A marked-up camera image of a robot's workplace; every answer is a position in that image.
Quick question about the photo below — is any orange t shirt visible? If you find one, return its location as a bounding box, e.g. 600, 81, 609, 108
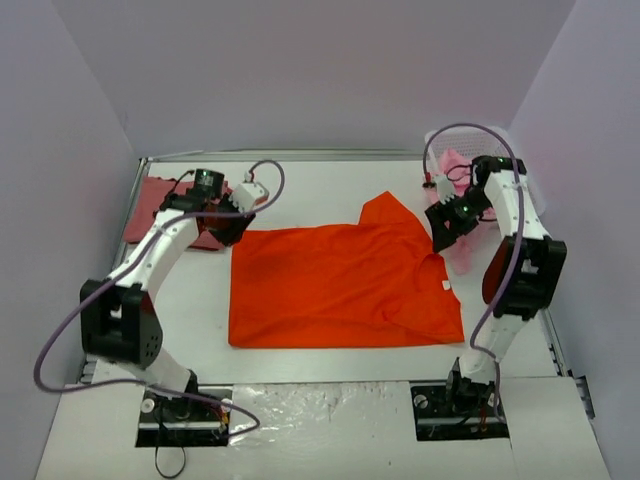
228, 192, 464, 349

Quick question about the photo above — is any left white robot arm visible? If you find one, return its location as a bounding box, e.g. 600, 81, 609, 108
80, 169, 269, 418

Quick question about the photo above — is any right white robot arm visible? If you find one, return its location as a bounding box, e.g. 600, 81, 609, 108
425, 156, 567, 413

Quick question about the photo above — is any light pink t shirt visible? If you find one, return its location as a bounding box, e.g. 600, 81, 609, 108
438, 148, 482, 275

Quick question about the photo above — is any white plastic basket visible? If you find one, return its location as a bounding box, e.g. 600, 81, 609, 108
424, 125, 547, 211

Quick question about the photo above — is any dusty red folded t shirt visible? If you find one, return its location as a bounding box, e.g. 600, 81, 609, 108
123, 177, 223, 251

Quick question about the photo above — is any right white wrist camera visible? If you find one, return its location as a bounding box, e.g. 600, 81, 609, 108
424, 174, 456, 205

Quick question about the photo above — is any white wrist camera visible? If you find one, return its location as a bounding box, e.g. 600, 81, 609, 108
230, 182, 269, 212
424, 174, 456, 205

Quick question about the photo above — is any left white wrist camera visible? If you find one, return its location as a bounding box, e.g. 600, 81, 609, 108
230, 182, 269, 212

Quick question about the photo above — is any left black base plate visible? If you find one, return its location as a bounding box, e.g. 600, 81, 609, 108
135, 390, 231, 448

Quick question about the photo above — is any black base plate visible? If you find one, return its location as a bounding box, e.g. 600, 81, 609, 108
135, 390, 231, 448
410, 381, 510, 442

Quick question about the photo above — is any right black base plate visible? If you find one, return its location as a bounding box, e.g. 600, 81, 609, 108
410, 381, 510, 442

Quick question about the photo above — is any thin black cable loop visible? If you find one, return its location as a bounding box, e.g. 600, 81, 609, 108
153, 414, 188, 478

